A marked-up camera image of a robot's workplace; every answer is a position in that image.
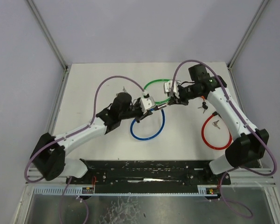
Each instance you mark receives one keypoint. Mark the blue cable lock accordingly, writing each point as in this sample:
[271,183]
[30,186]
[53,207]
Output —
[148,136]

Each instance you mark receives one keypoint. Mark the green cable lock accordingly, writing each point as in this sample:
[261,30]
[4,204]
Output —
[153,82]

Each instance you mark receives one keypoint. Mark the aluminium frame post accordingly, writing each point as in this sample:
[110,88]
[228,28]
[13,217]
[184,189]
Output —
[251,27]
[46,33]

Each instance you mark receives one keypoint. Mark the left aluminium frame post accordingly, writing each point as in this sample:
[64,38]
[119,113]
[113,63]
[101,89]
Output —
[46,33]

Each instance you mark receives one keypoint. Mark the red lock key bunch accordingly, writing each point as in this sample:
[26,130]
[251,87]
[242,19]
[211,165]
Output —
[215,124]

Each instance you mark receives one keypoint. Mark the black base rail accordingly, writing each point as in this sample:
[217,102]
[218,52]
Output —
[192,172]

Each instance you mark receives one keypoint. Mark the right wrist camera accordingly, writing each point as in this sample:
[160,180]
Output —
[171,88]

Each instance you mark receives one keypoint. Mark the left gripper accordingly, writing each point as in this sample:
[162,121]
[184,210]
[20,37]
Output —
[148,113]

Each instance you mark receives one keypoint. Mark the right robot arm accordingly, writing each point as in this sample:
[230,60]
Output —
[249,143]

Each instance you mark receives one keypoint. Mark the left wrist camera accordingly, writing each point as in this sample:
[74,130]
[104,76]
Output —
[147,102]

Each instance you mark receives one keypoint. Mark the black padlock keys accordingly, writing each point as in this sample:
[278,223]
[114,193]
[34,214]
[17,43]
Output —
[204,106]

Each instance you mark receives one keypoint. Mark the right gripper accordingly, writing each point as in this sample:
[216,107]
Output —
[179,101]

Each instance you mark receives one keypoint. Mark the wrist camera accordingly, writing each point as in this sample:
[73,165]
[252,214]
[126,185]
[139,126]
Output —
[171,88]
[147,102]

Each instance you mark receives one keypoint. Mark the right aluminium frame post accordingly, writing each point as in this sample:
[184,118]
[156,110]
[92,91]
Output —
[251,27]

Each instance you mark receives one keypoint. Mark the red cable lock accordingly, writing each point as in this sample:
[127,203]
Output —
[213,137]

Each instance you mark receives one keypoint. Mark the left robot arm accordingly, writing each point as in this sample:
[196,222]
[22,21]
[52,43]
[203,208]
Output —
[50,153]

